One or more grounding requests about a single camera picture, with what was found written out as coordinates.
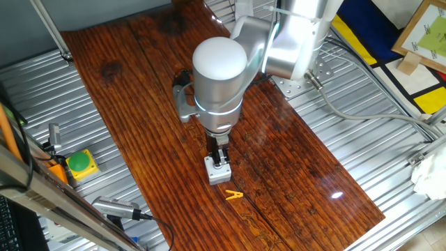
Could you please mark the small wooden block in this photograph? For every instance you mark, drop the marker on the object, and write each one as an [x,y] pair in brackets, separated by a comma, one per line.
[408,63]

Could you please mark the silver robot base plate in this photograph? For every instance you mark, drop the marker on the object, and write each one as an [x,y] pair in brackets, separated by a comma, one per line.
[296,89]

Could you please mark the white paper sheet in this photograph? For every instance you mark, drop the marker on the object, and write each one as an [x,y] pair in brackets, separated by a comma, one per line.
[397,12]

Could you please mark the brown wooden board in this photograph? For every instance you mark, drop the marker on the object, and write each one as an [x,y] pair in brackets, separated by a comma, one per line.
[296,157]

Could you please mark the yellow clothespin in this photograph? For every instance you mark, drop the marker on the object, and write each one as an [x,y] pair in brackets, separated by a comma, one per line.
[232,196]

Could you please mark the aluminium pole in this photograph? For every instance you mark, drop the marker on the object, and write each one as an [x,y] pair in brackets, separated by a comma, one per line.
[48,26]

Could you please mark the aluminium frame beam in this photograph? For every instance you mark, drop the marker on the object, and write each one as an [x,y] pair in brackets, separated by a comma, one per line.
[52,205]

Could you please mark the orange pole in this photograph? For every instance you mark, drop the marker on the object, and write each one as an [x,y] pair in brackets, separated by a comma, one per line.
[8,136]

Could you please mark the white crumpled cloth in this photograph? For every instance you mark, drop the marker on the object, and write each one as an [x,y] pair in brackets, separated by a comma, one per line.
[430,174]

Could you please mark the black wrist camera grey bracket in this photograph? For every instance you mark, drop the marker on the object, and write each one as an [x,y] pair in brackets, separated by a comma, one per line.
[183,108]

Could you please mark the colourful block pattern mat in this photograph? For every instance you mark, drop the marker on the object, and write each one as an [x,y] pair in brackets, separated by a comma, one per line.
[366,28]

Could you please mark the grey box green push button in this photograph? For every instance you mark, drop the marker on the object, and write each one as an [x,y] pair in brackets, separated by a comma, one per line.
[219,178]

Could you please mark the yellow box green mushroom button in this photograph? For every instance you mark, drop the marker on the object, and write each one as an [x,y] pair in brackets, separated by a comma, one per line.
[78,162]

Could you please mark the orange plastic block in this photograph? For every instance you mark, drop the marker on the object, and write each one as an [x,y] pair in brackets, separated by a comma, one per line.
[57,172]

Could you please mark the wooden picture frame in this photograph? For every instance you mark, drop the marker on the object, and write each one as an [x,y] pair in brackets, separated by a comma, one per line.
[428,35]

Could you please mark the black keyboard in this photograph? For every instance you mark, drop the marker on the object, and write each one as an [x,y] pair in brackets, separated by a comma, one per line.
[7,226]

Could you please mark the grey box small red button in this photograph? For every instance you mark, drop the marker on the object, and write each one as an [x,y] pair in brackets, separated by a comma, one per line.
[61,231]

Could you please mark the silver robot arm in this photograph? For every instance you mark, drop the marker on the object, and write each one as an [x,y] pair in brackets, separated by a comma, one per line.
[219,87]

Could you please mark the silver depth camera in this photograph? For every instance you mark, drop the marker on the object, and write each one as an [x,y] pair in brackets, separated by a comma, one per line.
[115,207]
[54,136]

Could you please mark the metal corner bracket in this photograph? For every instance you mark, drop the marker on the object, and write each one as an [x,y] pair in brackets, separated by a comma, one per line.
[415,158]

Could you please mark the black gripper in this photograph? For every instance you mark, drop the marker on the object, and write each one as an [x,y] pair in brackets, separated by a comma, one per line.
[217,140]

